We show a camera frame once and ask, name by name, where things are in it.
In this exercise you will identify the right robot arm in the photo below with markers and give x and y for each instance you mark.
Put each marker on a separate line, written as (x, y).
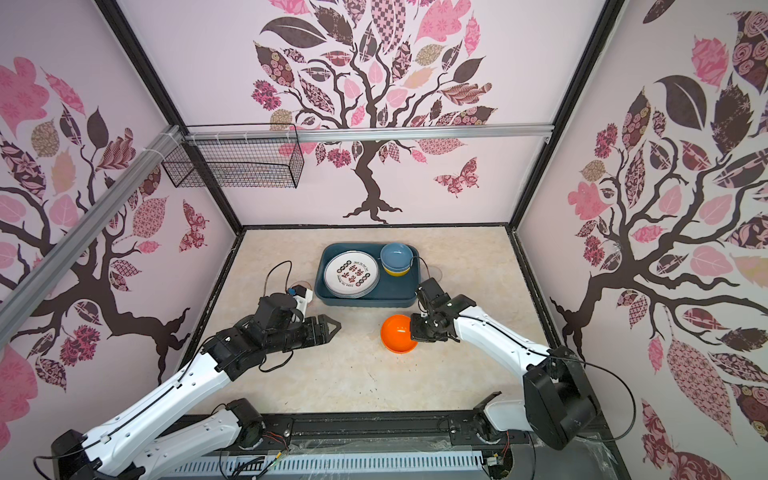
(557, 401)

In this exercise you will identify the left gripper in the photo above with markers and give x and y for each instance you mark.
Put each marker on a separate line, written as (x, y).
(321, 330)

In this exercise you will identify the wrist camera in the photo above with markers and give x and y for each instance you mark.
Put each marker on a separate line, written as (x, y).
(281, 310)
(431, 296)

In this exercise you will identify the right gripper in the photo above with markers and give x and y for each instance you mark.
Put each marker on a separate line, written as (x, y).
(415, 329)

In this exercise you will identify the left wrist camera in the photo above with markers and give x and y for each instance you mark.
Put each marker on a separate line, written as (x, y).
(281, 310)

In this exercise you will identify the teal plastic bin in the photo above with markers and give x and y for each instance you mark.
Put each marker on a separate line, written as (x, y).
(389, 292)

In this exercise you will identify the orange bowl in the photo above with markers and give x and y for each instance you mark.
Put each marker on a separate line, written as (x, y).
(395, 334)

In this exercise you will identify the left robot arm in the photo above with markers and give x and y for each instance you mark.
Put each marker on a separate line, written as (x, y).
(137, 443)

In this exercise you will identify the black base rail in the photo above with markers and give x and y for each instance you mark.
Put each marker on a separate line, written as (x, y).
(512, 455)

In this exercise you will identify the blue bowl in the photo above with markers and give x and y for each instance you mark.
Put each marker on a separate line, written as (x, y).
(396, 255)

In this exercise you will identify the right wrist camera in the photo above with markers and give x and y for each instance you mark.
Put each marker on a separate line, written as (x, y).
(431, 296)

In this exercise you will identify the white slotted cable duct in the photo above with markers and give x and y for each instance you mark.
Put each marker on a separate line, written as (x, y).
(333, 466)

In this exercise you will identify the black wire basket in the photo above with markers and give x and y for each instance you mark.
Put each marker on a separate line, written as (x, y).
(255, 155)

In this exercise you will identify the aluminium rail left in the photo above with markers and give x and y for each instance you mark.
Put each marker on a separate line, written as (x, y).
(24, 299)

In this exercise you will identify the clear cup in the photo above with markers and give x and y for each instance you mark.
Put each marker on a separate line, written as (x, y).
(435, 273)

